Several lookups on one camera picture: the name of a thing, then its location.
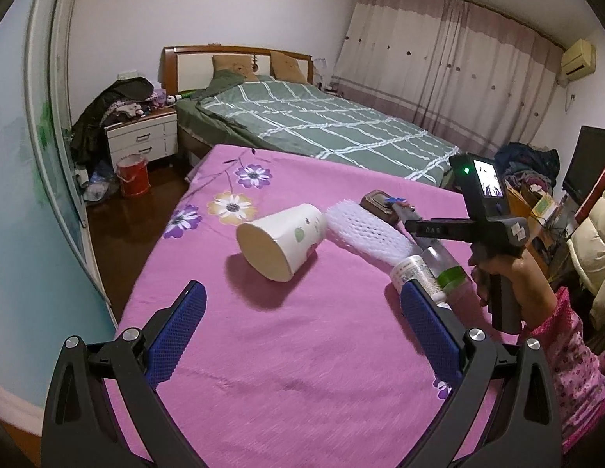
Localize white plastic bottle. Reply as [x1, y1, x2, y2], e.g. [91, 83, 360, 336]
[389, 255, 447, 305]

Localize wooden side desk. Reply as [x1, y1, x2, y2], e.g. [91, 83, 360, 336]
[502, 180, 571, 274]

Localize white puffer jacket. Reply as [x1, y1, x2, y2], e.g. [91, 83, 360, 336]
[566, 183, 605, 323]

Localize black television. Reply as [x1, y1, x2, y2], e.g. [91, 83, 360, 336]
[562, 126, 605, 206]

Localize green white box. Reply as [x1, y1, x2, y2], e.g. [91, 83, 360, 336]
[529, 192, 557, 218]

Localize beige pink curtain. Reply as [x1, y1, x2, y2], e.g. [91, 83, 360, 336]
[329, 0, 564, 157]

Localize plastic bags on floor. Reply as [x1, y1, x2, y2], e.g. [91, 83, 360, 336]
[75, 161, 120, 203]

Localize purple floral tablecloth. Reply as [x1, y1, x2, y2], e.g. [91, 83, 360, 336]
[105, 144, 508, 468]

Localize frosted sliding wardrobe door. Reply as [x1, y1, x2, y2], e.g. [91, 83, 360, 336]
[0, 0, 120, 430]

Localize red bucket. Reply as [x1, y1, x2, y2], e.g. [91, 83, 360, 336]
[116, 154, 151, 198]

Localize wooden bed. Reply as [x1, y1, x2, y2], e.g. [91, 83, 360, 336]
[161, 45, 462, 186]

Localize brown bear pillow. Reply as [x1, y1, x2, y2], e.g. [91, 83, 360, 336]
[212, 55, 259, 83]

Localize green checked quilt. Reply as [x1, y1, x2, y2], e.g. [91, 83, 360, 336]
[195, 78, 460, 183]

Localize green plastic bottle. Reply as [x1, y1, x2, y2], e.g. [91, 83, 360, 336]
[394, 204, 474, 298]

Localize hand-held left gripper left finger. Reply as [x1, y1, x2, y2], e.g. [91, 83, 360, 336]
[41, 280, 208, 468]

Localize white nightstand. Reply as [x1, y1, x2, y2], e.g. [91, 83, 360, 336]
[105, 108, 179, 161]

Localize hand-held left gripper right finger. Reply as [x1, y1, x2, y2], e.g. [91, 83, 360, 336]
[400, 280, 562, 468]

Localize person's right forearm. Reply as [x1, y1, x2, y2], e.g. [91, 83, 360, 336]
[517, 287, 605, 454]

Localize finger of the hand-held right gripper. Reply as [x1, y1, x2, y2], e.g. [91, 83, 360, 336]
[405, 218, 479, 243]

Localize yellowed air conditioner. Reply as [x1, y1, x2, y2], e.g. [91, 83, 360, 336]
[556, 38, 597, 83]

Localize white paper cup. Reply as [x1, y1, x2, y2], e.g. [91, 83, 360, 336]
[235, 203, 327, 282]

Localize white foam net sleeve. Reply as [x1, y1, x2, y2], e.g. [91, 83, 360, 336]
[325, 198, 420, 260]

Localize brown rectangular box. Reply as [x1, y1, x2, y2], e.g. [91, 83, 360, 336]
[360, 189, 403, 226]

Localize dark jacket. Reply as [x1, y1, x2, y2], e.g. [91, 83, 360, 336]
[71, 77, 154, 167]

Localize red garment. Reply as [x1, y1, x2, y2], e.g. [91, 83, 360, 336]
[576, 156, 605, 220]

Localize pile of dark clothes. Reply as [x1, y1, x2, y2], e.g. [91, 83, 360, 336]
[493, 142, 561, 191]

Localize pile of small plush toys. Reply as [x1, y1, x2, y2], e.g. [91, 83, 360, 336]
[105, 88, 179, 120]

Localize person's right hand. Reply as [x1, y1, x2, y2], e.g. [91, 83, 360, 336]
[469, 252, 557, 325]

